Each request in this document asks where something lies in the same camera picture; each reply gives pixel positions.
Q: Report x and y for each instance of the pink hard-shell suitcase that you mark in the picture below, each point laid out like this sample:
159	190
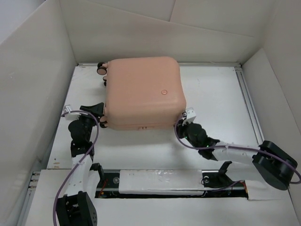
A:
142	93

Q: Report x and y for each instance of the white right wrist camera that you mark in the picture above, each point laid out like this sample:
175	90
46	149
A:
189	116

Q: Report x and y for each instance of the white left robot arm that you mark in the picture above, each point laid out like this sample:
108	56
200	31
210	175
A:
73	204

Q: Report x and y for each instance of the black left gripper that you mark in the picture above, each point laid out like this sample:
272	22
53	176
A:
98	110

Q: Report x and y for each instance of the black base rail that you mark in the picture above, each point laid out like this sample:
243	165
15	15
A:
164	183

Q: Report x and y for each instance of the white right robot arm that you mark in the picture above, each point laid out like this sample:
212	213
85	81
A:
266	163

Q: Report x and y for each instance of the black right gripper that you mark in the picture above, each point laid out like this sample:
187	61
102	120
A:
180	127

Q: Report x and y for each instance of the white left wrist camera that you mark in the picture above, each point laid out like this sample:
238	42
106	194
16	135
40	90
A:
68	113

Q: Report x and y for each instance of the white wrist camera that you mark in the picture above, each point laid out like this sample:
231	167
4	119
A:
189	116
68	113

